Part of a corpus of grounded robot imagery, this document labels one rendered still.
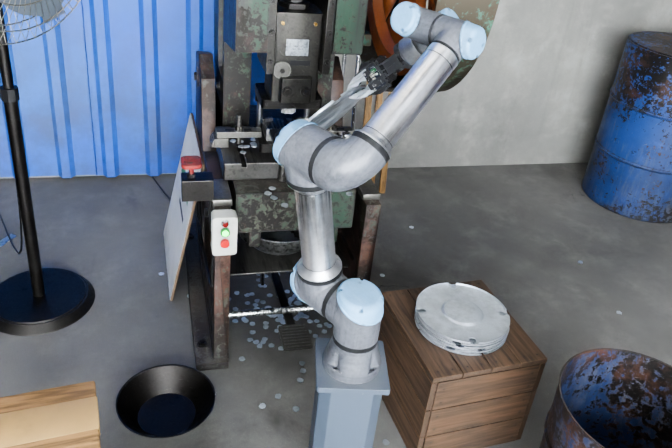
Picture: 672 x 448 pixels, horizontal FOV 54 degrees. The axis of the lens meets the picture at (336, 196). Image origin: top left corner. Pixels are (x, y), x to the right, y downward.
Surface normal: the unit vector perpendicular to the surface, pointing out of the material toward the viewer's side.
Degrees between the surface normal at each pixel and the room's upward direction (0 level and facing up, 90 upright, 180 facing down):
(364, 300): 7
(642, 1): 90
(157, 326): 0
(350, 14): 90
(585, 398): 88
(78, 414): 0
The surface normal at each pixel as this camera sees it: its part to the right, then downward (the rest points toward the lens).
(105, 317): 0.10, -0.87
